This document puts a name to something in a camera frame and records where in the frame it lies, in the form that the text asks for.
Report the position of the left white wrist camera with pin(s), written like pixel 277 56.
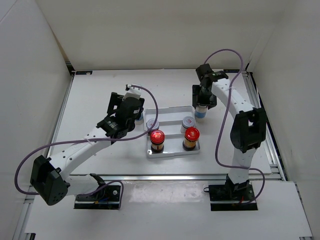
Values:
pixel 132 91

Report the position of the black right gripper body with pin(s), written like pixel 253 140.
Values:
pixel 203 97

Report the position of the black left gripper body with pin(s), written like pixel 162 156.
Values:
pixel 115 100

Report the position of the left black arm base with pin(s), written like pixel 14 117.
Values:
pixel 108 196

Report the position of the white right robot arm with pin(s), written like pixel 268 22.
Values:
pixel 247 133

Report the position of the red lid dark bottle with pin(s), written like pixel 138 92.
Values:
pixel 157 139

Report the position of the red lid amber bottle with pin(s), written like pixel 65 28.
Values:
pixel 191 137

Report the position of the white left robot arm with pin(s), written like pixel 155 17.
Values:
pixel 50 176

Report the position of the blue label spice jar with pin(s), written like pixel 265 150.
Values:
pixel 140 120
pixel 200 112

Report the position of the white divided tray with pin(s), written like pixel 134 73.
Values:
pixel 170 121

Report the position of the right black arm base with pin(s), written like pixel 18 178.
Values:
pixel 221 200

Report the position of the grey lid small jar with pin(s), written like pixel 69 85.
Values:
pixel 187 122
pixel 152 125

